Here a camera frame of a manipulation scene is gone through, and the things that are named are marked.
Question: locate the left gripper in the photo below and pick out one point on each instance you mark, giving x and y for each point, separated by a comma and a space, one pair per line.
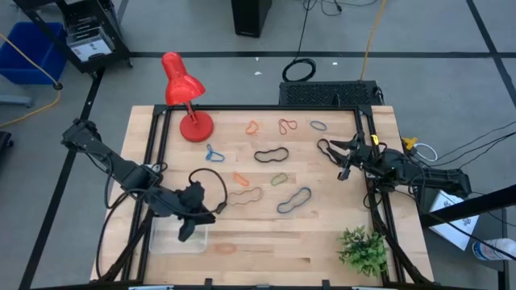
191, 199

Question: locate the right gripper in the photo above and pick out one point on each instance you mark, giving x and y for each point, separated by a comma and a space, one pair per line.
364, 157

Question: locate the thin black rubber band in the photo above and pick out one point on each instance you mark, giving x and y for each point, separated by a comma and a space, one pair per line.
318, 145

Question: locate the pale orange rubber band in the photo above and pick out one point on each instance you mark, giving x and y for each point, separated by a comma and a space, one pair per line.
215, 248

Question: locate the thin blue rubber band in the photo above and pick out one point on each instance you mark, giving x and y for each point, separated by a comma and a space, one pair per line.
310, 123

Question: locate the tan rubber band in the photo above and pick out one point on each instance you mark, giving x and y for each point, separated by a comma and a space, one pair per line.
262, 195

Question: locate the thin red rubber band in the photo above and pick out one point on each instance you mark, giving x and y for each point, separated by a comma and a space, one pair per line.
279, 125

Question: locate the large wide blue rubber band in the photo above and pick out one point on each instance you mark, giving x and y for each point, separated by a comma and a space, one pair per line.
277, 208

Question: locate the green rubber band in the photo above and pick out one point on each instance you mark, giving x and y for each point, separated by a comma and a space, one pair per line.
271, 182

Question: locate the wide black rubber band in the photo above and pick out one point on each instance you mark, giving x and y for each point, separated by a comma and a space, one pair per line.
255, 155

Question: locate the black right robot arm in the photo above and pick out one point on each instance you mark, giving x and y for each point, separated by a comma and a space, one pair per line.
443, 179

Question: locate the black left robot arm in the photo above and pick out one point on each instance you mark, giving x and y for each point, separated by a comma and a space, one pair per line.
121, 169

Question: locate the clear plastic bin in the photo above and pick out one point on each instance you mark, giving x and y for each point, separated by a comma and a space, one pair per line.
165, 241

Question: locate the small orange rubber band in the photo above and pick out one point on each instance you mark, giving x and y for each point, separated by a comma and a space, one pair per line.
247, 129

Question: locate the black mesh computer case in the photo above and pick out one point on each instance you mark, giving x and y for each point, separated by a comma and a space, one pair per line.
322, 93

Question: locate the green artificial plant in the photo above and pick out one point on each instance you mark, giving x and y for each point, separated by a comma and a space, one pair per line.
363, 251

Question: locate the red desk lamp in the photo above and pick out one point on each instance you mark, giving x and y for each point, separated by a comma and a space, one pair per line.
181, 86

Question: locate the black metal beam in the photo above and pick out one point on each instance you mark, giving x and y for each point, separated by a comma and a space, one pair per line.
467, 206

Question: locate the white cardboard box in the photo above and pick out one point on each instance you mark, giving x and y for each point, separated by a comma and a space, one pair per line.
455, 231

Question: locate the black computer tower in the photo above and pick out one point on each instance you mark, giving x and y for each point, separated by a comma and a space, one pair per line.
250, 16

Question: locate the white plastic bottle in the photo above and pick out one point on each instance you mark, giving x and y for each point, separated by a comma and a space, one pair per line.
489, 250

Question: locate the black metal cart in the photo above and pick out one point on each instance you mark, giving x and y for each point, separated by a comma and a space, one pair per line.
105, 63

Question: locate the white label sheet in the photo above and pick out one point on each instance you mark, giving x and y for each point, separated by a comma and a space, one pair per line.
90, 49

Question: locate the black caster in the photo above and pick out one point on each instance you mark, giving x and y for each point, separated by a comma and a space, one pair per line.
5, 139

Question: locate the blue plastic crate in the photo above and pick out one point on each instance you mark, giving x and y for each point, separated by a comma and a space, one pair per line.
32, 52

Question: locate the black aluminium table frame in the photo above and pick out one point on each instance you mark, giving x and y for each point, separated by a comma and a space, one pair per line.
262, 107

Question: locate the grey floor bracket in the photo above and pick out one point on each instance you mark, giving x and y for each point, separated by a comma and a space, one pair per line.
16, 100

